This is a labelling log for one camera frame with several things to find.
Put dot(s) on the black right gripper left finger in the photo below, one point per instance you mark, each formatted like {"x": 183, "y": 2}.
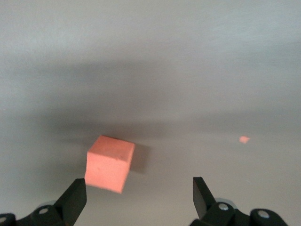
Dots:
{"x": 68, "y": 207}

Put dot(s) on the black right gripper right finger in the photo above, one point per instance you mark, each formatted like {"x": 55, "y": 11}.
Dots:
{"x": 211, "y": 212}

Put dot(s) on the orange foam block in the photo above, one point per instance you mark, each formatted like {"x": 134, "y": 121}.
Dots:
{"x": 108, "y": 164}

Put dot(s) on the tiny orange foam crumb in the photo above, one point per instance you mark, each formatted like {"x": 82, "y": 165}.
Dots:
{"x": 244, "y": 139}

